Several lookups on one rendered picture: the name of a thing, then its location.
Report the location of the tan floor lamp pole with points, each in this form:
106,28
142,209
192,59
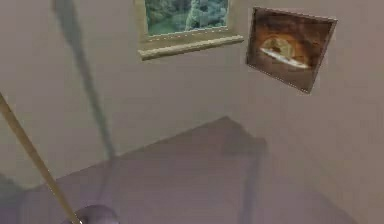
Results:
30,150

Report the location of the beige framed window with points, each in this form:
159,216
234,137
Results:
186,33

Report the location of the brown framed wall picture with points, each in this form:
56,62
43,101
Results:
286,46

